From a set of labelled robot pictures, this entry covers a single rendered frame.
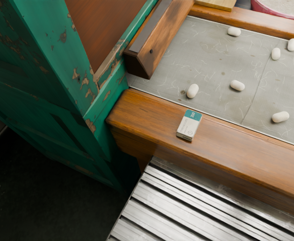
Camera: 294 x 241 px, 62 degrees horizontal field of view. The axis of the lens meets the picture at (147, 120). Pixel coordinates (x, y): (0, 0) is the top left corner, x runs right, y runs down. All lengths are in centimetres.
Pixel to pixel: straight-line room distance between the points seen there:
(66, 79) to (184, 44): 40
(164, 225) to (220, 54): 45
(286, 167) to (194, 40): 40
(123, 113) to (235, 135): 24
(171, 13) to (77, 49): 30
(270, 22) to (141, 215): 59
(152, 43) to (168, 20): 9
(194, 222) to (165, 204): 7
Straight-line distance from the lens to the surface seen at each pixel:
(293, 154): 56
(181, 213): 57
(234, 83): 61
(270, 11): 81
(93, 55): 47
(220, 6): 78
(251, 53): 71
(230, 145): 52
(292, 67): 72
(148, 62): 55
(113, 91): 55
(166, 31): 61
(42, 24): 34
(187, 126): 50
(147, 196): 57
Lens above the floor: 123
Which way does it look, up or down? 61 degrees down
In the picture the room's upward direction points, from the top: 8 degrees counter-clockwise
